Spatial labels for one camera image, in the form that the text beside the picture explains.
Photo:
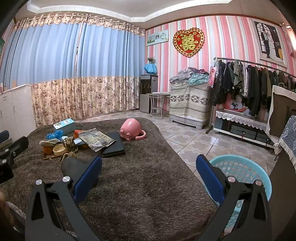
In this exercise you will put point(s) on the wall poster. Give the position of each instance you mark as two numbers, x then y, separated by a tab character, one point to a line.
268	41

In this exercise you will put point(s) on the orange fruit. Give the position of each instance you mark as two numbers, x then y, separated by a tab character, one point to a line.
48	150

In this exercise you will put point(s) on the pile of clothes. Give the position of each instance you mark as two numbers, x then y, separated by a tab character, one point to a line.
189	75

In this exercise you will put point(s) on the metal clothes rack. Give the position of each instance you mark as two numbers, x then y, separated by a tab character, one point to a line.
209	129

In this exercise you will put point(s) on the blue cloth cover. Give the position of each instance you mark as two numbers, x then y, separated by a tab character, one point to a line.
150	68

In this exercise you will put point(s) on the person's left forearm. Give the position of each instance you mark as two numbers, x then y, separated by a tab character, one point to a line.
2	195

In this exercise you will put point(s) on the pink pig mug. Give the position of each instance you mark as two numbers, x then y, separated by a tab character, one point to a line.
130	127

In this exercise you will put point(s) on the white lace cloth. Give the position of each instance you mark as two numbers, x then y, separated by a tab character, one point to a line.
240	119

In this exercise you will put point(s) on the tan wrapper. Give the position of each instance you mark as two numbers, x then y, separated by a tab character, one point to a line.
68	141

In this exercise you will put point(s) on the orange box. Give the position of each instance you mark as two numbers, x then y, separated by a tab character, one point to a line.
76	134

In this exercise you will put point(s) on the blue patterned fringed cloth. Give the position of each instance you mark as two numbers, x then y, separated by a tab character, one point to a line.
289	132

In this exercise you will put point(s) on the brown shaggy blanket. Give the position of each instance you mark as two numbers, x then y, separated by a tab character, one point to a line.
138	185

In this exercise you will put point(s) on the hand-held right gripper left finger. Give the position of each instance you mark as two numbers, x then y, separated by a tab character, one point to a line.
86	178

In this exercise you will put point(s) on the blue plastic bag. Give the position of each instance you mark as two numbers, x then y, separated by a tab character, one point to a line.
55	134

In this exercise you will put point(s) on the small metal table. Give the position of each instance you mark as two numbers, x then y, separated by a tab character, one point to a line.
159	93

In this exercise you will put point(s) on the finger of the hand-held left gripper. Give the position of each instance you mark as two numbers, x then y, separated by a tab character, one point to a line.
4	135
19	143

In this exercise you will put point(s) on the water dispenser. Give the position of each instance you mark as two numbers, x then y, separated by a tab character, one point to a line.
148	92

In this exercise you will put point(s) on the pink curtain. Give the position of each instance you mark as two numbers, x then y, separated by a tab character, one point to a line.
289	37

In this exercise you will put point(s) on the printed foil packet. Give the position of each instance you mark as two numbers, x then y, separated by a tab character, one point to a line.
97	140

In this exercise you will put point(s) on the pink hanging bag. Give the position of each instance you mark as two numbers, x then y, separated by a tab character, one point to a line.
211	77

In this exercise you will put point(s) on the brown twine bundle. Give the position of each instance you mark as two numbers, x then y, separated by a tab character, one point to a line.
69	154

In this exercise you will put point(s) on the small potted plant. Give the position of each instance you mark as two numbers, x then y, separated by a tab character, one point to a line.
151	60

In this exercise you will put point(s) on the printed cardboard box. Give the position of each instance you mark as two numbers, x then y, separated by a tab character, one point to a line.
236	105

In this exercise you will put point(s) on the black case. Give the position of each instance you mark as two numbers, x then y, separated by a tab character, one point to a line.
114	148

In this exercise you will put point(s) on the brown panel with white cover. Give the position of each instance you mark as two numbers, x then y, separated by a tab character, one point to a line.
281	111

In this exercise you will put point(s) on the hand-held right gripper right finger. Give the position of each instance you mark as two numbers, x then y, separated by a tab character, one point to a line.
210	178

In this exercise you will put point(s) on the brown phone case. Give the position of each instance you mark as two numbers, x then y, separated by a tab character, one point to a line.
52	156

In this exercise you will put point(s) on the blue plastic basket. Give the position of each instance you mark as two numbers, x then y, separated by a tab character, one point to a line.
245	169

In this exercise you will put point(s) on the teal tissue box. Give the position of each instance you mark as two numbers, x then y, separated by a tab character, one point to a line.
64	126

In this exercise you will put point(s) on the yellow bowl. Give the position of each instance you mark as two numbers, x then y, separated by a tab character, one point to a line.
60	150

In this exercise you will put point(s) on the dark grey cloth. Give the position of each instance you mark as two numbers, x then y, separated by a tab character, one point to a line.
74	165

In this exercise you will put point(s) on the low glass cabinet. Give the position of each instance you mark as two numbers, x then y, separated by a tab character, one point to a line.
242	134

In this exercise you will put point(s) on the landscape wall picture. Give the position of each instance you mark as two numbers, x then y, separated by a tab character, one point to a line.
157	37

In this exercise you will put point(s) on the blue floral curtain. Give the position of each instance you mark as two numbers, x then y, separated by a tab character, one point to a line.
46	58
111	58

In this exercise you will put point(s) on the row of hanging clothes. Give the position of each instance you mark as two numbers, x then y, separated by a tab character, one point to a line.
252	88

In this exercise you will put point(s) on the dark brown cabinet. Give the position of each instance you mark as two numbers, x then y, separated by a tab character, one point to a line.
282	185

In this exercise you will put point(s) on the white cabinet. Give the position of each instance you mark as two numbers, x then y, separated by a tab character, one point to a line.
16	109

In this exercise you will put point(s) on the beige oval pouch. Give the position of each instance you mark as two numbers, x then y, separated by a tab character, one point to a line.
48	142

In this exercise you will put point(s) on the patterned cloth covered cabinet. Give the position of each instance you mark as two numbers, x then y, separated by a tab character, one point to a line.
189	102

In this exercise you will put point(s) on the red heart wall decoration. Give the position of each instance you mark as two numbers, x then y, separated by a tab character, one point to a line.
188	42

